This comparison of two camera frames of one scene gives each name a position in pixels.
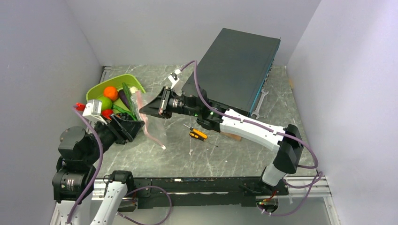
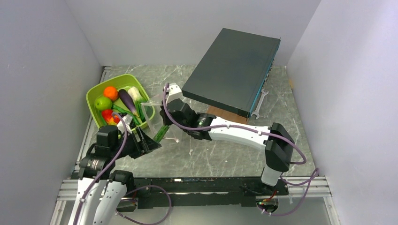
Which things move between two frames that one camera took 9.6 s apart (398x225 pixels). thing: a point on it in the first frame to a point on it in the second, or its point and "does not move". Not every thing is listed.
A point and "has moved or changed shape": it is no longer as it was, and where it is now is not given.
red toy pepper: x=107 y=113 does not move
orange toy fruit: x=111 y=93 does not move
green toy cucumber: x=127 y=93 to x=161 y=133
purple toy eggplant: x=122 y=96 does not move
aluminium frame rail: x=311 y=187 does not move
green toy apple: x=106 y=102 does not move
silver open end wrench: x=256 y=112 does not move
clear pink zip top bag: x=155 y=127 has moved or changed shape
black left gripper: x=131 y=128 to x=146 y=144
